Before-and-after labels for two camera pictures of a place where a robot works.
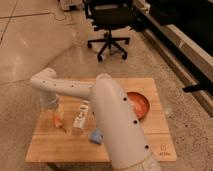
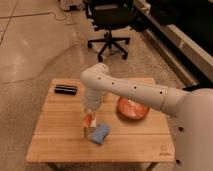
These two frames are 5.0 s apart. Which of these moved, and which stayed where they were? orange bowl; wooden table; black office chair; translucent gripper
Moved: translucent gripper
Stayed: black office chair; orange bowl; wooden table
